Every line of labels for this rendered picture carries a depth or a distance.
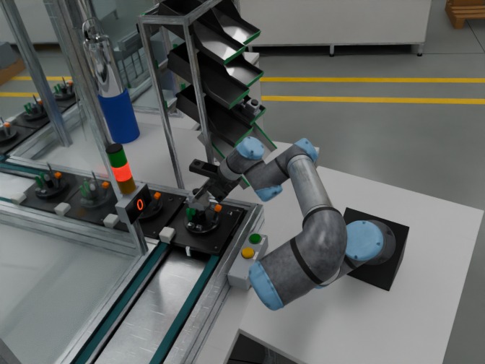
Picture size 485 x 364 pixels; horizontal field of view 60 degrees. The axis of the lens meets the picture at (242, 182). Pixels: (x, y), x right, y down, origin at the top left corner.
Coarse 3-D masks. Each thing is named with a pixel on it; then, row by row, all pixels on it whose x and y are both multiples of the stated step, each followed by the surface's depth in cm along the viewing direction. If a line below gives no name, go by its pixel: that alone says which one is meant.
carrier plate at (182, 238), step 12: (216, 204) 164; (180, 216) 161; (228, 216) 158; (240, 216) 159; (180, 228) 156; (228, 228) 153; (180, 240) 150; (192, 240) 150; (204, 240) 149; (216, 240) 149; (204, 252) 147; (216, 252) 145
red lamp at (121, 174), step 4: (112, 168) 123; (116, 168) 122; (120, 168) 122; (124, 168) 122; (128, 168) 124; (116, 172) 122; (120, 172) 122; (124, 172) 123; (128, 172) 124; (116, 176) 124; (120, 176) 123; (124, 176) 124; (128, 176) 125; (116, 180) 125; (120, 180) 124; (124, 180) 124
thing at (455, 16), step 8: (448, 0) 582; (456, 0) 555; (464, 0) 554; (472, 0) 552; (480, 0) 550; (448, 8) 574; (456, 8) 554; (464, 8) 551; (472, 8) 548; (480, 8) 546; (448, 16) 571; (456, 16) 531; (464, 16) 528; (472, 16) 526; (480, 16) 523; (456, 24) 532
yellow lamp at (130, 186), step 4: (132, 176) 127; (128, 180) 125; (132, 180) 127; (120, 184) 125; (124, 184) 125; (128, 184) 126; (132, 184) 127; (120, 188) 127; (124, 188) 126; (128, 188) 127; (132, 188) 128; (124, 192) 127; (128, 192) 127
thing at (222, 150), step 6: (198, 138) 163; (216, 138) 169; (216, 144) 167; (222, 144) 169; (228, 144) 171; (216, 150) 162; (222, 150) 168; (228, 150) 170; (216, 156) 164; (222, 156) 162; (246, 180) 169; (246, 186) 165
